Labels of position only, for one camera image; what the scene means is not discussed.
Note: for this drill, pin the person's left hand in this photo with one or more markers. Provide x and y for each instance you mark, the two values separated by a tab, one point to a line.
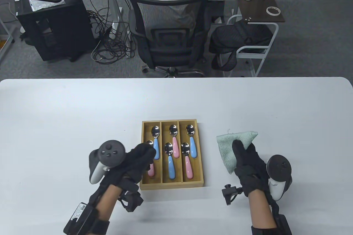
132	163

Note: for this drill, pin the person's right hand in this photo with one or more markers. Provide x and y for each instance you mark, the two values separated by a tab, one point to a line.
248	171

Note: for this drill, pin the black white controller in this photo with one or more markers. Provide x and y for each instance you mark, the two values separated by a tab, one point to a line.
278	171
109	153

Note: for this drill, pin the green fish scale cleaning cloth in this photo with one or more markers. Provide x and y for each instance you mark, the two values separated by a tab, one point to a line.
229	149

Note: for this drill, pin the person's right forearm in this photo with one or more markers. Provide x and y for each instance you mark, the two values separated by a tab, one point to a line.
262	210

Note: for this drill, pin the person's left forearm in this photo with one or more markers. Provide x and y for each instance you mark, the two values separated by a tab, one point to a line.
106	202

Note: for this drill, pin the wooden cutlery tray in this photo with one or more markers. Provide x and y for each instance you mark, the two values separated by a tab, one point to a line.
198	182

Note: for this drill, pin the black mesh office chair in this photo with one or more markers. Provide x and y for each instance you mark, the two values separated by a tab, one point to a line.
168	45

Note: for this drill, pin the black bag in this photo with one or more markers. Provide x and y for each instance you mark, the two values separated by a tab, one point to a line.
237	36

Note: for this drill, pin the black cabinet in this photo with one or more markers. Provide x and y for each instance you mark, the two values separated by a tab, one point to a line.
58	31

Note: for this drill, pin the white tape roll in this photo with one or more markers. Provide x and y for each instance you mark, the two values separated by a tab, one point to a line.
273	10

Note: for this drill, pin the brown white side table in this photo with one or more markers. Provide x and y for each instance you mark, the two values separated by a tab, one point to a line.
266	0

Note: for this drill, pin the silver foil bag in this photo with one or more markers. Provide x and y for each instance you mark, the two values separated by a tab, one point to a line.
41	5

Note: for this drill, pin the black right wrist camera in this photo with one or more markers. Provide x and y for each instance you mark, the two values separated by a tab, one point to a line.
230	193

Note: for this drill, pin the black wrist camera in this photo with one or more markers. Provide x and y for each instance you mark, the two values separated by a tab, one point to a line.
82	218
230	193

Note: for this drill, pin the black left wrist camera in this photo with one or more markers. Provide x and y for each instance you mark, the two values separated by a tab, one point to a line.
82	218

